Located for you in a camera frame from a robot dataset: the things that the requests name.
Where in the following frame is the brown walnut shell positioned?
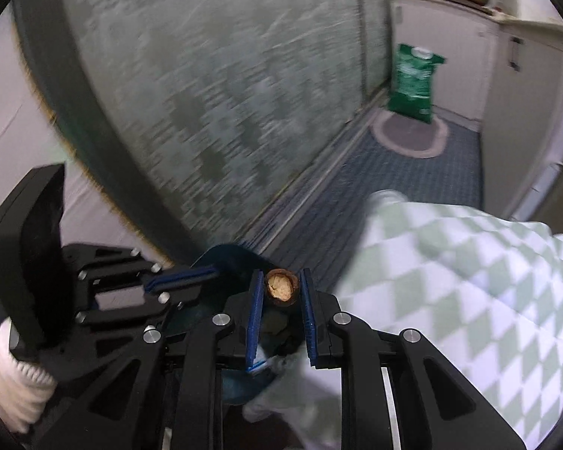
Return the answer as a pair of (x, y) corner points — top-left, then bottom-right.
(265, 268), (300, 307)

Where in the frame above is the cream sweater left forearm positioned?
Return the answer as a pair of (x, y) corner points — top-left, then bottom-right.
(0, 318), (57, 434)

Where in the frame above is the blue trash bin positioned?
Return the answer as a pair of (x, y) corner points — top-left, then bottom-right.
(175, 244), (303, 405)

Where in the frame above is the white kitchen cabinet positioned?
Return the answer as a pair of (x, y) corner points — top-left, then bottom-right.
(390, 0), (563, 221)

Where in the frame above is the green white checkered tablecloth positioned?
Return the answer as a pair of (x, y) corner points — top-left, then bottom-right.
(242, 189), (563, 450)

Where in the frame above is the blue striped floor carpet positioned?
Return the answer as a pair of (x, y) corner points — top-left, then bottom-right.
(262, 119), (484, 292)

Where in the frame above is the frosted glass sliding door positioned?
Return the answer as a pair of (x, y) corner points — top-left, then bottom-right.
(13, 0), (391, 260)

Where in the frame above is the oval grey floor mat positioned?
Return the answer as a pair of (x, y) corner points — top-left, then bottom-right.
(369, 109), (449, 159)

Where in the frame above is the green rice bag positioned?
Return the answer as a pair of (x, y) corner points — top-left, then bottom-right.
(387, 44), (446, 124)

